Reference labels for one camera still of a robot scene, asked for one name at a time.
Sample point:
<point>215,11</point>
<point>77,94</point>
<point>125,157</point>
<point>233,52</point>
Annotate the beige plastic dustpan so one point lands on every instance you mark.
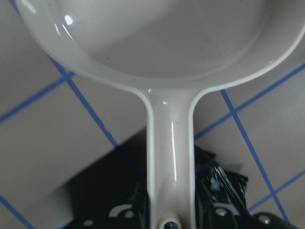
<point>169,53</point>

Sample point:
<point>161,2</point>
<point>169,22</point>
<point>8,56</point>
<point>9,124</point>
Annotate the right black lined trash bin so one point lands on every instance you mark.
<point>107,182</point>

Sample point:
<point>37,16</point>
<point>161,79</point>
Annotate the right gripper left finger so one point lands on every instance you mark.
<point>133,212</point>

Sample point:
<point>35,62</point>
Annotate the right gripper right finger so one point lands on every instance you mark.
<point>221,205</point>

